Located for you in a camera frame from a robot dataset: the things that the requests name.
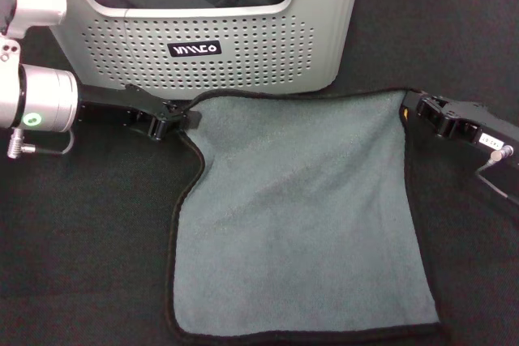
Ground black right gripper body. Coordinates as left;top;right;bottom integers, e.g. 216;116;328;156
435;97;519;169

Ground black tablecloth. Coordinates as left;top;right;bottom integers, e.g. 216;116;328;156
0;0;519;346

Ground yellow and grey towel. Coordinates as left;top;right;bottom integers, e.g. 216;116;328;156
165;87;444;344

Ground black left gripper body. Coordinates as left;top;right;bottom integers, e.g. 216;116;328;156
75;82;164;137

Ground grey perforated plastic storage box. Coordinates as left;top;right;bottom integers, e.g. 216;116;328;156
38;0;372;101

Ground arm gripper cable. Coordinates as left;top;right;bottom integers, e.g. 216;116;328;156
6;126;76;160
474;149;519;202

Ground left arm gripper cable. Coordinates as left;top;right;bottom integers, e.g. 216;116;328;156
6;126;76;160

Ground right arm gripper cable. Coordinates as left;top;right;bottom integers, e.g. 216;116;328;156
474;149;519;202

